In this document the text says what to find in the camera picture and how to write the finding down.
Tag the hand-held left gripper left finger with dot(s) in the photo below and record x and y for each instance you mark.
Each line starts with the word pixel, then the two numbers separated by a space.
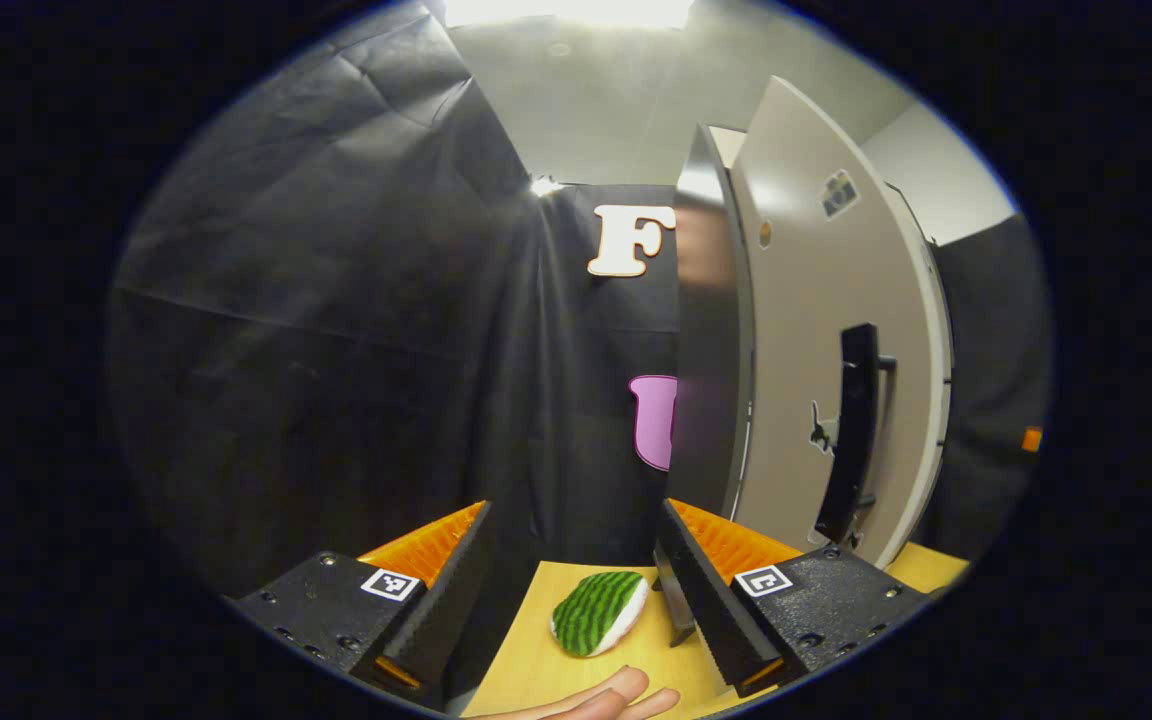
pixel 441 615

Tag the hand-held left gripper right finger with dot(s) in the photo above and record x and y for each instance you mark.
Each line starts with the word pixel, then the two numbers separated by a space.
pixel 706 605

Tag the white shoe cabinet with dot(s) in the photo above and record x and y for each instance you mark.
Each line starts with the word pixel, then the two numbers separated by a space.
pixel 706 350

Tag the white cabinet door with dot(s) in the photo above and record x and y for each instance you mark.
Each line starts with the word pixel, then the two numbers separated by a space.
pixel 939 400
pixel 806 300

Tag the green watermelon slice toy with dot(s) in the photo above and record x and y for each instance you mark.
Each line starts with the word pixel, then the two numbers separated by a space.
pixel 596 612

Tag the black backdrop cloth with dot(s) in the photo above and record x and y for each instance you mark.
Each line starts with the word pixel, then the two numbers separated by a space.
pixel 336 350

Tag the ceiling light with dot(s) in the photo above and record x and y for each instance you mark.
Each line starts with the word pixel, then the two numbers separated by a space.
pixel 566 10

